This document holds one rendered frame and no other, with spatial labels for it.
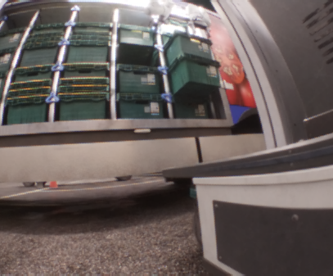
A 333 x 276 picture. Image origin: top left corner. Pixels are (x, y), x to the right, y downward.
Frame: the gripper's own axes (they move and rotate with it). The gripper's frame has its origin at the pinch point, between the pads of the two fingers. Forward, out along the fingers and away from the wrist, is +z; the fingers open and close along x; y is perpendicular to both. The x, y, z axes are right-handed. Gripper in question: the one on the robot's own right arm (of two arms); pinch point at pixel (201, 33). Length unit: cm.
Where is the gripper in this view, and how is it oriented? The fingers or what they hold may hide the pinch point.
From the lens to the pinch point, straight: 130.1
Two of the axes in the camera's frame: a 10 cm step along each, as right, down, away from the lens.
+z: 1.3, 9.7, -1.8
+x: 9.2, -0.6, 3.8
